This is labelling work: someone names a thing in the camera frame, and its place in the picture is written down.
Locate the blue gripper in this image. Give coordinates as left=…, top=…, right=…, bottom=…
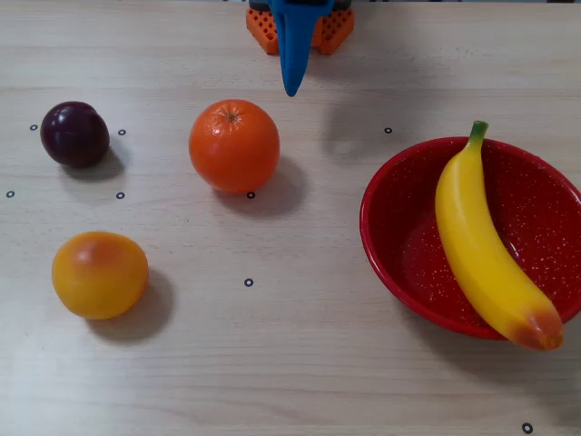
left=270, top=0, right=336, bottom=98

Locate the yellow toy banana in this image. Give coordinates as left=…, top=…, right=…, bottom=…
left=434, top=120, right=565, bottom=352

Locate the red speckled enamel bowl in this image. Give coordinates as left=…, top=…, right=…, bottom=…
left=359, top=135, right=581, bottom=341

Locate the orange fruit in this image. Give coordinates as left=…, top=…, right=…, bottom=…
left=188, top=98, right=281, bottom=195

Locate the dark purple plum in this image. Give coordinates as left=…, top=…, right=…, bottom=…
left=39, top=100, right=111, bottom=169

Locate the yellow orange peach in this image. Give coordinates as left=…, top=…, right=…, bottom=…
left=51, top=231, right=150, bottom=321

